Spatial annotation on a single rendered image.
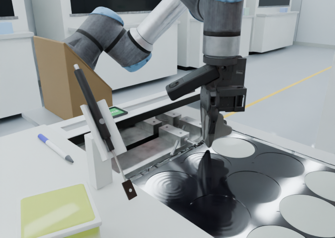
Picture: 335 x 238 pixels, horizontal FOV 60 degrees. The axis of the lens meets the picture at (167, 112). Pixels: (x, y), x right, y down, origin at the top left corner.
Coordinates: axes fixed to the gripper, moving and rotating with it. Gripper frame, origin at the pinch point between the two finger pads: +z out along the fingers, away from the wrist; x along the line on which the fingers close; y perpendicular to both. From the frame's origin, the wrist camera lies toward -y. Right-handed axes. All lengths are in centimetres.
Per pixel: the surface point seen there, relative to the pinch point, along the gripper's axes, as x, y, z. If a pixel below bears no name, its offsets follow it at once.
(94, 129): -22.4, -21.9, -15.0
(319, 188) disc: -17.8, 17.1, 1.8
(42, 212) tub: -33.7, -26.2, -11.5
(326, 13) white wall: 653, 491, 6
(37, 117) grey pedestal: 46, -51, 10
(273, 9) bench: 624, 332, -6
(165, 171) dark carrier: -7.9, -10.5, 1.8
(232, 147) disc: -0.3, 6.4, 1.7
